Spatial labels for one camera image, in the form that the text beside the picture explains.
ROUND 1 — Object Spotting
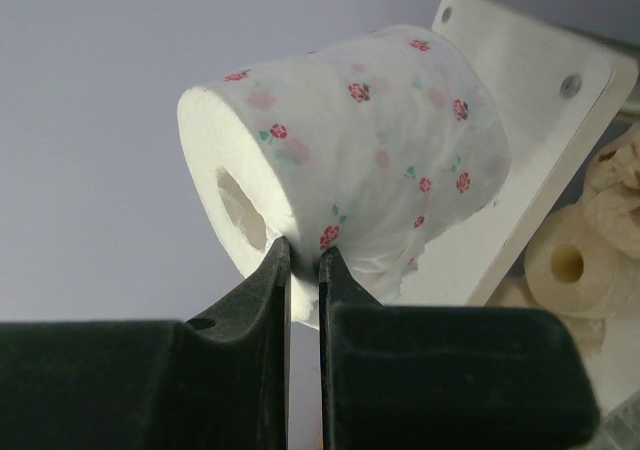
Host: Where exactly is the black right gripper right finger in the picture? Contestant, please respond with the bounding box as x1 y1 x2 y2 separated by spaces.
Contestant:
319 249 599 449

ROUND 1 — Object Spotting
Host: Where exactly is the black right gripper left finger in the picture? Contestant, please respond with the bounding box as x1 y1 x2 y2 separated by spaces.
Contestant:
1 238 291 449

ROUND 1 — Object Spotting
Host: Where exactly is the bare tan paper roll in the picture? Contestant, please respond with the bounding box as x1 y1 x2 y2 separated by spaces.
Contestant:
486 277 606 357

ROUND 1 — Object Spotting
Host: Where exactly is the white dotted roll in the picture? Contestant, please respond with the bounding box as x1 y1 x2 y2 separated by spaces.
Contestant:
177 25 511 328

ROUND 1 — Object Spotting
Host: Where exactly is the brown paper roll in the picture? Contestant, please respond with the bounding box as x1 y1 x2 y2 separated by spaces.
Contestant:
582 123 639 260

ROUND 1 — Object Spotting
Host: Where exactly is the white two-tier shelf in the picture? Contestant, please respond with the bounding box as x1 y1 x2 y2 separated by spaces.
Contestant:
404 0 640 450

